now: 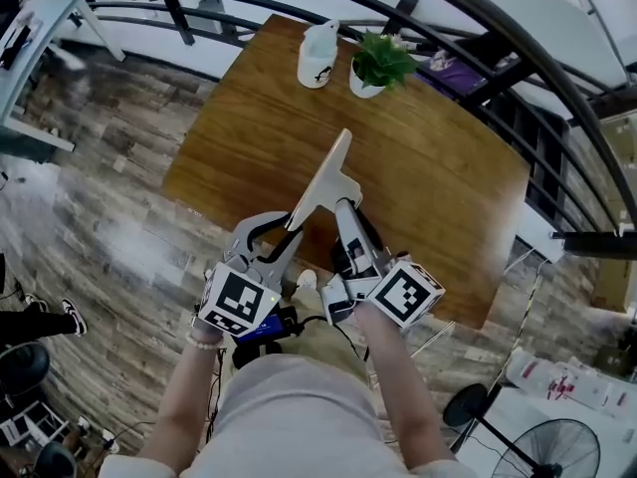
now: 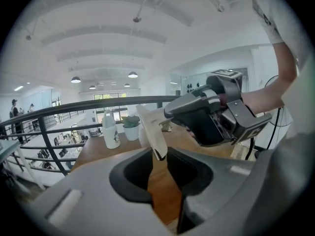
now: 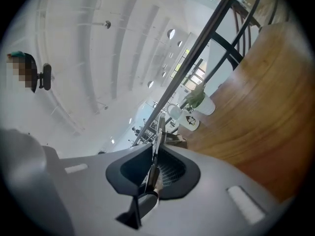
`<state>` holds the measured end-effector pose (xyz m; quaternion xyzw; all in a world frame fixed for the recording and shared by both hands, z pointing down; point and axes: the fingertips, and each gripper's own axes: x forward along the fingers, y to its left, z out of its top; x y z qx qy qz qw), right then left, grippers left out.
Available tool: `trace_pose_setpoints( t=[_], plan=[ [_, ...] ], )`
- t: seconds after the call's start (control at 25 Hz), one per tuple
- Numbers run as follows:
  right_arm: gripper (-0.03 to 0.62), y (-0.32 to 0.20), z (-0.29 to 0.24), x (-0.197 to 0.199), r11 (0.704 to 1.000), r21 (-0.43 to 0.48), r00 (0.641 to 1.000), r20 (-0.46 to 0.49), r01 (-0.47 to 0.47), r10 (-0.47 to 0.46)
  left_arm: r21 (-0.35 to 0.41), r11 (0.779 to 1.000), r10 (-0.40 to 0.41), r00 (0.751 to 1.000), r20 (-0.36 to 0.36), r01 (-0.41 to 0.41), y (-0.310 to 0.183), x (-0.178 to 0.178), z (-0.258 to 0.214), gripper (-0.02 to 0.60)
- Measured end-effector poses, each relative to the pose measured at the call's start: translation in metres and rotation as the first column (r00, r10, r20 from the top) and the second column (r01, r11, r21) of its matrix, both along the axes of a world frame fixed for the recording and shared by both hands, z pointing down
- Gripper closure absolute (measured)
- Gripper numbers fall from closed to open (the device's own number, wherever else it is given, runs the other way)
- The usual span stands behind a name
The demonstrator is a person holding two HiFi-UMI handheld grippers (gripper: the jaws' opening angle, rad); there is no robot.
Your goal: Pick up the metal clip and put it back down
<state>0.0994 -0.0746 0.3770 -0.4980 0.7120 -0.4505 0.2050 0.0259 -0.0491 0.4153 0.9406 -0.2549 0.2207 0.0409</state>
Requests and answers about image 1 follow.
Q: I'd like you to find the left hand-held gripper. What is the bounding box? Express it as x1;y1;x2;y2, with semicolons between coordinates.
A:
197;210;305;338

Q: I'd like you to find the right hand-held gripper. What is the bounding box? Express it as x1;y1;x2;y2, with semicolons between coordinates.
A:
320;197;447;329

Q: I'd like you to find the person's left forearm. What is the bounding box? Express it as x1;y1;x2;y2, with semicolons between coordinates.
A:
141;331;225;467

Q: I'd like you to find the person's right forearm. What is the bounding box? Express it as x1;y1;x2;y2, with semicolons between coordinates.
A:
353;301;457;467

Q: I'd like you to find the person's left hand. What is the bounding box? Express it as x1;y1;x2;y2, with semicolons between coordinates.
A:
191;315;226;341

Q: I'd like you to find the black device with blue screen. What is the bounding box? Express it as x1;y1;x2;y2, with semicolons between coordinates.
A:
231;305;308;370

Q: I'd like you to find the person's grey shirt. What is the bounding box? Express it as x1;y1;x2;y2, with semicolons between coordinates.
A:
99;354;479;478

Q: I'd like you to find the green plant in white pot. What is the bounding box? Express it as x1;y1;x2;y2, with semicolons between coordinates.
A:
347;30;422;100

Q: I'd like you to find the white bottle with penguin print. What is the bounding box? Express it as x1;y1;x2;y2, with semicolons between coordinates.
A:
297;19;341;90

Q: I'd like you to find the black cubby shelf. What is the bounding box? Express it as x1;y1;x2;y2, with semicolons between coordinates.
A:
480;92;568;233

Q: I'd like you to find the white power strip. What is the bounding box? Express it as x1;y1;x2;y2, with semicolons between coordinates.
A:
74;415;120;455

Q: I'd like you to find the white plastic bag red print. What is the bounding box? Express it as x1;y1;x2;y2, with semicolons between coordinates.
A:
507;349;633;412

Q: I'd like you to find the brown wooden table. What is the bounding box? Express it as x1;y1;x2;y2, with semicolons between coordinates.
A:
74;0;637;263

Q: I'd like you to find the cardboard box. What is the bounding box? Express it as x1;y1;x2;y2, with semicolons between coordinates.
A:
591;259;637;313

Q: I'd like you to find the black standing fan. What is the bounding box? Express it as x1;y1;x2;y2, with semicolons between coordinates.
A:
442;383;601;478

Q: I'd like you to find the black round stool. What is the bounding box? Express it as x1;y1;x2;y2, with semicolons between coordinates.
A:
34;440;79;478

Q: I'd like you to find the white desk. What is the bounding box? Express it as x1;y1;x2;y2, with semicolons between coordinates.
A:
0;0;125;152

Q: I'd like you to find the black flat device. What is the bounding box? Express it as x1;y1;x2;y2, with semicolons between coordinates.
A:
0;25;31;72

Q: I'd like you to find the pale bead bracelet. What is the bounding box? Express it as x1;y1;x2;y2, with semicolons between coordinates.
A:
186;330;225;352

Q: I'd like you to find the white cable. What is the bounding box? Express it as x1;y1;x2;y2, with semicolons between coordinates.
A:
412;246;538;358

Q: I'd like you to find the yellow black striped cable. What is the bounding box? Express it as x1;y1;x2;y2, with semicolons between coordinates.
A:
497;261;543;392

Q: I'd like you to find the white wire rack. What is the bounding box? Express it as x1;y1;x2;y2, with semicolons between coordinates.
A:
0;400;71;447

